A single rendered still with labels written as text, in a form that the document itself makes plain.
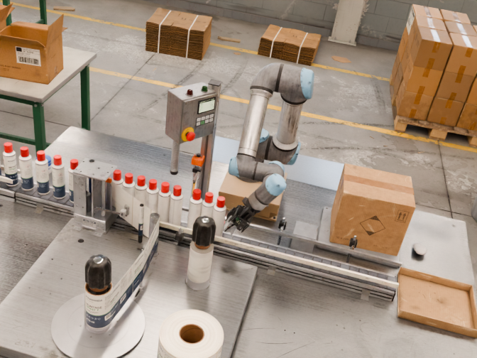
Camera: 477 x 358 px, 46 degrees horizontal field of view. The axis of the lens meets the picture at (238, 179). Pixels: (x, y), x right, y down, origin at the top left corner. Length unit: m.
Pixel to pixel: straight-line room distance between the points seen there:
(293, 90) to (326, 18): 5.33
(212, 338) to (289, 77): 1.06
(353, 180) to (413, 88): 3.05
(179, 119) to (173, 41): 4.21
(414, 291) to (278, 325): 0.63
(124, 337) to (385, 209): 1.16
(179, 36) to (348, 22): 2.33
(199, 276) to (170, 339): 0.38
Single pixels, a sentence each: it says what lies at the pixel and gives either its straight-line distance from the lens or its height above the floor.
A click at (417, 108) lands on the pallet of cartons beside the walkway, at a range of 5.54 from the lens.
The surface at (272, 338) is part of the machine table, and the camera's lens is 2.11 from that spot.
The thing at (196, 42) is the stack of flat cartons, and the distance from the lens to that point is 6.27.
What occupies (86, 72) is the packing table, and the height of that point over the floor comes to 0.66.
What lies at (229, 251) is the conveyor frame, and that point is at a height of 0.87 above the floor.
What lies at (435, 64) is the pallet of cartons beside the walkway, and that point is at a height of 0.70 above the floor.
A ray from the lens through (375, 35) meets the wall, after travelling 7.65.
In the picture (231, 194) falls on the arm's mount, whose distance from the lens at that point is 2.57.
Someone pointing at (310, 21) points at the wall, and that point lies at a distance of 7.63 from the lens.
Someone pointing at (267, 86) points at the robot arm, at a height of 1.48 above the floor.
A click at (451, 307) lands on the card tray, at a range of 2.49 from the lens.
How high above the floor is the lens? 2.41
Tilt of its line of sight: 34 degrees down
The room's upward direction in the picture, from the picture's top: 9 degrees clockwise
